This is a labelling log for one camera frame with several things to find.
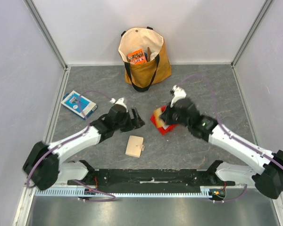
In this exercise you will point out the white cable duct rail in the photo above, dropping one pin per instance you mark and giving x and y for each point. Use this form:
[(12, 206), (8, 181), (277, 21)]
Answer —
[(83, 193)]

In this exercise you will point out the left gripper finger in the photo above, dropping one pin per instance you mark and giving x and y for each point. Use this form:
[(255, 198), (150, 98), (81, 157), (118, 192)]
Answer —
[(138, 124), (135, 114)]

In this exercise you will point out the mustard canvas tote bag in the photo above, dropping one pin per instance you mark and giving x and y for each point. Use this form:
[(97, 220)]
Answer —
[(142, 76)]

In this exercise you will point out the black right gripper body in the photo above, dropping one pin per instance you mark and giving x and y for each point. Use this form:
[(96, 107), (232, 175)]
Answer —
[(170, 115)]

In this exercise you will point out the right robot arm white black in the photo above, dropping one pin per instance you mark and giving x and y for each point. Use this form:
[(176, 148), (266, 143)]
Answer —
[(263, 168)]

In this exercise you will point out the blue razor package box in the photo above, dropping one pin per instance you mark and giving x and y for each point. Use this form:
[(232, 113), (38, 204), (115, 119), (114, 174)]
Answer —
[(78, 104)]

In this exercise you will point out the beige leather card holder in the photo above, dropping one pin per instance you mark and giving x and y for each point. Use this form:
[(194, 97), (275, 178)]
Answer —
[(135, 146)]

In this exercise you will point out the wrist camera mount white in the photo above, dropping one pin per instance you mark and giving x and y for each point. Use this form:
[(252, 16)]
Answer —
[(177, 94), (120, 101)]

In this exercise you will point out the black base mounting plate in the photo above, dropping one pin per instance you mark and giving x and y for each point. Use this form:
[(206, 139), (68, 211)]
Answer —
[(152, 180)]

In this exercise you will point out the red plastic bin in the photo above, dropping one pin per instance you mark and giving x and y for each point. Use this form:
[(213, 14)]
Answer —
[(167, 128)]

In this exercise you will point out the orange snack box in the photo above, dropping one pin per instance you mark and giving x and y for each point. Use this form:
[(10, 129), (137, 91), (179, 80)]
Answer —
[(137, 57)]

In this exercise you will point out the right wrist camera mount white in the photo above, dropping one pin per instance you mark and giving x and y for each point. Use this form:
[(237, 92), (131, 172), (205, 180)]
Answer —
[(177, 94)]

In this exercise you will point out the brown item in bag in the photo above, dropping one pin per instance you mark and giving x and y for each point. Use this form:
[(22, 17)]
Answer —
[(148, 54)]

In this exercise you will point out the gold credit card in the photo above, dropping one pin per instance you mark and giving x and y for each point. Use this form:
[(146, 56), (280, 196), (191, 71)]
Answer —
[(158, 121)]

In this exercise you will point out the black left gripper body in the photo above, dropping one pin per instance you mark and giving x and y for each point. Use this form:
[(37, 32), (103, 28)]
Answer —
[(127, 124)]

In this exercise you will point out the white item in bag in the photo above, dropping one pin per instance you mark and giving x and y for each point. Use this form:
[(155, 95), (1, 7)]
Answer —
[(153, 55)]

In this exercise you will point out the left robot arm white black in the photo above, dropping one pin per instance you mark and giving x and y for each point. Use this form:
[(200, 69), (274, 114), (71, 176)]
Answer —
[(43, 165)]

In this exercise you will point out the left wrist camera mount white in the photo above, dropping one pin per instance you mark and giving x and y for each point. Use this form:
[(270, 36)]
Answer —
[(120, 101)]

